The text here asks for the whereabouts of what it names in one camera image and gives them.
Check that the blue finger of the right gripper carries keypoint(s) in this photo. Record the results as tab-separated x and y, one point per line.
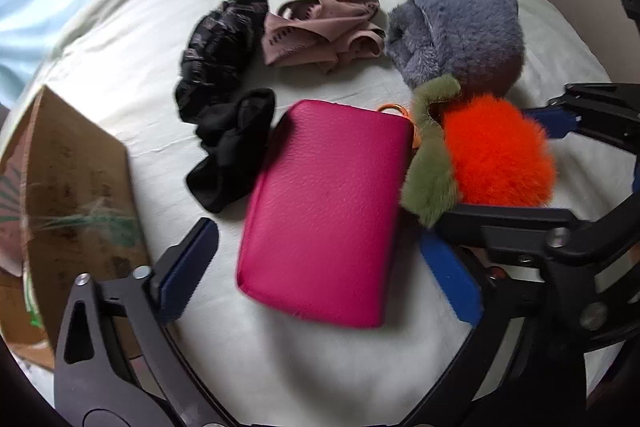
555	120

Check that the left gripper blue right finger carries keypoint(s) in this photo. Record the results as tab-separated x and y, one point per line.
521	362

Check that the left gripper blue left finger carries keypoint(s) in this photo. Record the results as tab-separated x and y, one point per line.
94	383

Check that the orange green plush pompom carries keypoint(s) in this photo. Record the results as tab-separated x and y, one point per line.
473	150

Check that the grey fluffy plush ball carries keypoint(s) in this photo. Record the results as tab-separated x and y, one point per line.
478	42

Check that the magenta leather pouch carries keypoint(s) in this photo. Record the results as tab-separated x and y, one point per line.
320	223

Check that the plain black fabric piece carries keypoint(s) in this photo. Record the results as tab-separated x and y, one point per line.
235	137

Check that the black patterned fabric piece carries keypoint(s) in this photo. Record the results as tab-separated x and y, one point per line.
219	52

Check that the pale green bed sheet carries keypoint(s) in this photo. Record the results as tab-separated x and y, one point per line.
118	63

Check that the brown cardboard box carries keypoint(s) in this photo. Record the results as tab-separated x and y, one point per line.
67	207

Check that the pink perforated fabric piece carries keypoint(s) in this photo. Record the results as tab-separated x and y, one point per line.
323	33

